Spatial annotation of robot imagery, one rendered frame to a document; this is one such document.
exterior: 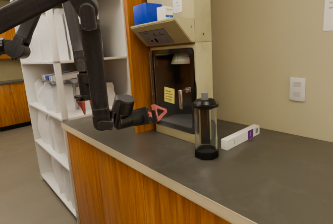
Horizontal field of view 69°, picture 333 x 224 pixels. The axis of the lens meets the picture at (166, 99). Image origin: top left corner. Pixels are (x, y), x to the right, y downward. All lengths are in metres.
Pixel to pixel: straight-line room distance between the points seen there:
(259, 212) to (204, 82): 0.60
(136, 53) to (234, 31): 0.57
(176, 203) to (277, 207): 0.36
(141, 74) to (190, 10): 0.45
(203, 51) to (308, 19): 0.49
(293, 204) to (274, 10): 0.91
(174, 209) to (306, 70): 0.86
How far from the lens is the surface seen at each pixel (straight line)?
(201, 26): 1.12
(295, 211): 0.79
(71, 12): 1.29
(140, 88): 1.34
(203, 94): 0.97
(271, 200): 0.82
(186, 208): 0.95
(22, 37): 1.31
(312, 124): 1.35
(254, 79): 1.43
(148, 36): 1.21
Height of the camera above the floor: 1.38
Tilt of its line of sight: 11 degrees down
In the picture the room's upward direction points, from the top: 4 degrees counter-clockwise
